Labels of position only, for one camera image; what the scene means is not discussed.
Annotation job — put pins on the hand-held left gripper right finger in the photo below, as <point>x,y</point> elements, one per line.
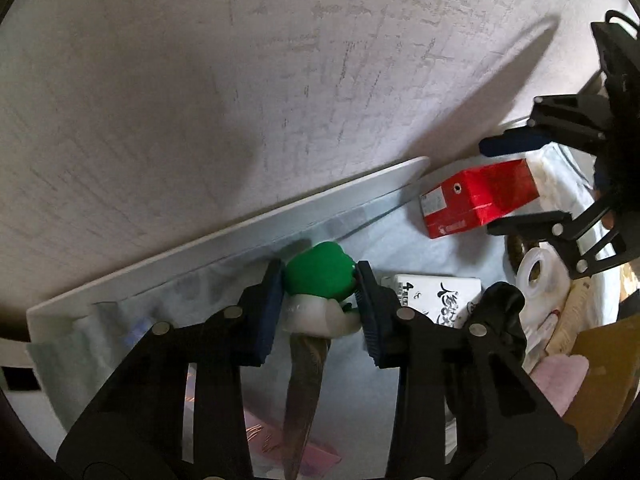
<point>369,320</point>

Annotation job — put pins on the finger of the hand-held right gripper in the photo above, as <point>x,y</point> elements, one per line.
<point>515,141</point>
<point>530,225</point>

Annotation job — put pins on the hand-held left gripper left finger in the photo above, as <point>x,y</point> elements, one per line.
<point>265,310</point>

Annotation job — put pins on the red carton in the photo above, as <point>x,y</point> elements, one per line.
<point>475,195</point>

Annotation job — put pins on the cardboard box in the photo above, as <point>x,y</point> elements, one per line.
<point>605,385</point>

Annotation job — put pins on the white carton with black print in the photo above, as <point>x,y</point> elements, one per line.
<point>440,295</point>

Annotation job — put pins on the light blue floral cloth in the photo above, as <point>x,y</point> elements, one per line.
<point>450,257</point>

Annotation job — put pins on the beige paper packet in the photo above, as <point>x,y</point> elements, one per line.
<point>580,310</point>

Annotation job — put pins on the pink packet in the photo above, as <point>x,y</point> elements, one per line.
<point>320,455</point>

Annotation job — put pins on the pink cloth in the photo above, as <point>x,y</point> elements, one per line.
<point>560,380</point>

